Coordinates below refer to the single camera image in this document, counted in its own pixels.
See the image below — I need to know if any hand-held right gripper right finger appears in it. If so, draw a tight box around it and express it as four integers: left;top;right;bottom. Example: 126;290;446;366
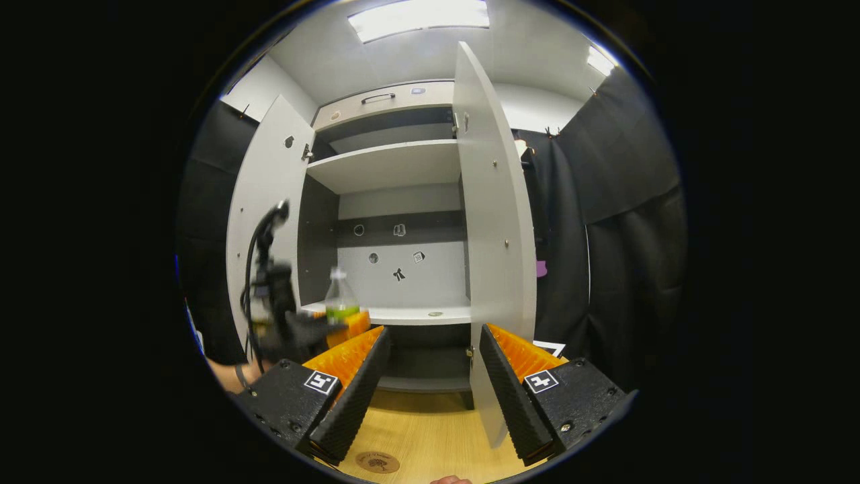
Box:
479;323;639;467

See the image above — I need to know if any small ceiling light panel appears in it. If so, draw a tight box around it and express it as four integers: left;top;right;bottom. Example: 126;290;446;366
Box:
586;45;618;77

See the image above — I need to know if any green label bottle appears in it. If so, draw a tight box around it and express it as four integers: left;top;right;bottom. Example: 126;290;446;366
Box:
325;266;361;328

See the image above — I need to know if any white cabinet shelf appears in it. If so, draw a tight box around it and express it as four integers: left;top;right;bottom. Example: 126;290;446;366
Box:
300;302;472;327
306;139;464;196

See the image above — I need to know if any large ceiling light panel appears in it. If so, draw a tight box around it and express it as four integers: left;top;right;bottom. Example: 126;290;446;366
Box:
347;0;490;44

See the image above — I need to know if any white cabinet door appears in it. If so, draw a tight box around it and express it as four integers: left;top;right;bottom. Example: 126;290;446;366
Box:
225;94;317;352
451;42;539;448

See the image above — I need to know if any black backdrop cloth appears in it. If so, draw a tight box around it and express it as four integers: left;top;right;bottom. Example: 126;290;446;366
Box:
176;66;690;397

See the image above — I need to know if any white cabinet drawer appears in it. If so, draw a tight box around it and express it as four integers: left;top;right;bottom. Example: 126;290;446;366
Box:
312;81;457;132

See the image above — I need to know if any white and grey cabinet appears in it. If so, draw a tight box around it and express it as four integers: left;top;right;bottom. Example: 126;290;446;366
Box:
296;79;475;411

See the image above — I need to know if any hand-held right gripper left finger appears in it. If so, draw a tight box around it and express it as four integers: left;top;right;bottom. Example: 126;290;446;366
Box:
230;325;392;467

